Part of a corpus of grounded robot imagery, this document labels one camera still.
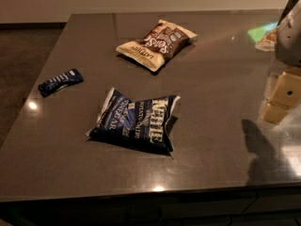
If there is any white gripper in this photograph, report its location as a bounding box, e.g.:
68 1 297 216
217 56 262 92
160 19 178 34
261 0 301 124

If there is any brown and cream chip bag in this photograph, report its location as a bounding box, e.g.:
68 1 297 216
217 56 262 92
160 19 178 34
116 20 197 73

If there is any blue kettle chip bag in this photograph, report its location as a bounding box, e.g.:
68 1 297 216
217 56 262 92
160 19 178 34
87 88 181 153

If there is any small blue snack packet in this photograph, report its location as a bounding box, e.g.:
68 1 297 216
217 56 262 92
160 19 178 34
38 69 84 98

